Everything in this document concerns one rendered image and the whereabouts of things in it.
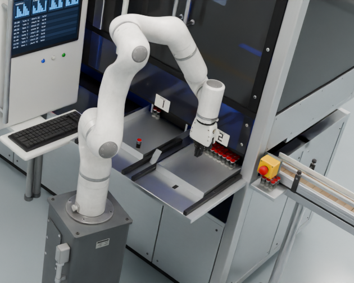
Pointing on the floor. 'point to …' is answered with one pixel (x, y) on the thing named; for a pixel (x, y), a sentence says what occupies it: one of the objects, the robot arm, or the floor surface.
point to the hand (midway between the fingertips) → (198, 151)
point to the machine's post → (260, 133)
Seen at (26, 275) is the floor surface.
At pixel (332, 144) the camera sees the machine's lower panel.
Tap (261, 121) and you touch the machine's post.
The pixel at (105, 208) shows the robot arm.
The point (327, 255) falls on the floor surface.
